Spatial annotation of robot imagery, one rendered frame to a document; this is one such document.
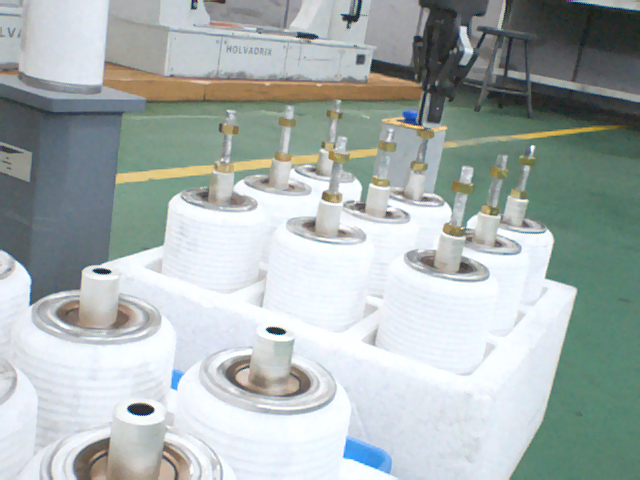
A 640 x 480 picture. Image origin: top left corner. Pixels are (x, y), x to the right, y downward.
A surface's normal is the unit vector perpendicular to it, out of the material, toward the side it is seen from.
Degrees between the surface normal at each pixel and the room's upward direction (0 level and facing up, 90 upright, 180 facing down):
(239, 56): 90
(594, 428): 0
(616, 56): 90
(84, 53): 90
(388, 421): 90
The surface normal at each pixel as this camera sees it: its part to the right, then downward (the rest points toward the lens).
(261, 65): 0.81, 0.29
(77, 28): 0.48, 0.33
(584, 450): 0.16, -0.95
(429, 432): -0.44, 0.18
